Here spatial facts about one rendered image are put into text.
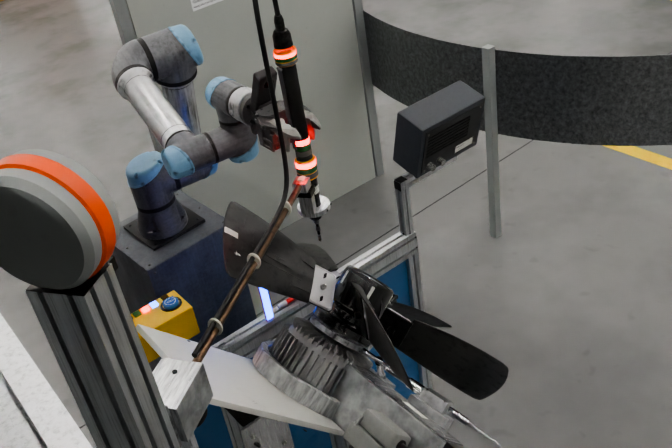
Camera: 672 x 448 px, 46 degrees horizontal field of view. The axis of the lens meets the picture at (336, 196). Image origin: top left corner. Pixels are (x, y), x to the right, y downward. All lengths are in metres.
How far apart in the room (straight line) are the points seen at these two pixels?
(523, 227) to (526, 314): 0.61
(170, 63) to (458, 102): 0.85
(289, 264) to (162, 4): 1.94
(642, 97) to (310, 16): 1.52
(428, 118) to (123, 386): 1.50
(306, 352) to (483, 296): 1.94
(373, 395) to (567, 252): 2.27
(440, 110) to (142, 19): 1.49
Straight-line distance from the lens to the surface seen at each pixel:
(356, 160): 4.28
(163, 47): 2.10
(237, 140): 1.82
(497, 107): 3.54
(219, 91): 1.79
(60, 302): 0.97
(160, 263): 2.36
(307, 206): 1.66
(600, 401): 3.16
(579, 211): 4.06
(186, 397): 1.19
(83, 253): 0.88
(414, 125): 2.30
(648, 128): 3.48
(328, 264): 1.89
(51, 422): 0.43
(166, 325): 2.04
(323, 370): 1.69
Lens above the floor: 2.34
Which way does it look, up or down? 33 degrees down
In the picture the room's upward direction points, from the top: 10 degrees counter-clockwise
